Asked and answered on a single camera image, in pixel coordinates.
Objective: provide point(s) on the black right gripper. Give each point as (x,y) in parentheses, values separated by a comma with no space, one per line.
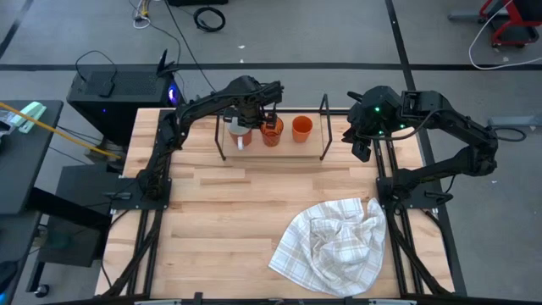
(364,125)

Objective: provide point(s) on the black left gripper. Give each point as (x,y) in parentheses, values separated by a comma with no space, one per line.
(262,97)

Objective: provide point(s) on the faceted copper cup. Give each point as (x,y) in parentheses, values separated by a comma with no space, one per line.
(272,136)

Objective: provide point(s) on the plain orange cup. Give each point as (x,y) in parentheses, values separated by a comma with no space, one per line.
(302,127)

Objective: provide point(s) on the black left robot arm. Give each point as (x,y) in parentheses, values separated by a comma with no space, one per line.
(199,106)

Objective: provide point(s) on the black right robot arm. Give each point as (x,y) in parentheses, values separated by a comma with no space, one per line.
(457,123)

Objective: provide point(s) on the white plaid cloth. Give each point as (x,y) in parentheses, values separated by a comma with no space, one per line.
(330,250)

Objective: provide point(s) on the black wifi antenna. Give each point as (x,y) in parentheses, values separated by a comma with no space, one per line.
(163,63)

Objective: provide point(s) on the black computer tower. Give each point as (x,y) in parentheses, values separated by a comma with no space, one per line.
(123,106)

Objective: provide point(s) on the grey floor power strip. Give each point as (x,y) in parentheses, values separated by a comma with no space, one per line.
(516,121)

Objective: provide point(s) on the red black cart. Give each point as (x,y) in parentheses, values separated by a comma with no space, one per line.
(514,31)

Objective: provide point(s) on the black equipment stand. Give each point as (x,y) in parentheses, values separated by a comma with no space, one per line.
(80,186)

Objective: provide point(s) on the mint green stapler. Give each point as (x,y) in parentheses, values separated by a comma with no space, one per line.
(29,114)

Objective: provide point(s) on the black side table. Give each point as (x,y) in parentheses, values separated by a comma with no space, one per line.
(29,169)

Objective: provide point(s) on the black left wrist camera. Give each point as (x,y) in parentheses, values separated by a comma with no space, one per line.
(230,115)

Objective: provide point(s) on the black frame wooden shelf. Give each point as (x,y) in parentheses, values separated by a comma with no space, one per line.
(292,149)

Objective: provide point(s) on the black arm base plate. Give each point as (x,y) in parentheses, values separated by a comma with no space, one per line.
(419,199)
(139,203)

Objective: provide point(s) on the black table edge rail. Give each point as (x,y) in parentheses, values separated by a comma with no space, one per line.
(271,302)

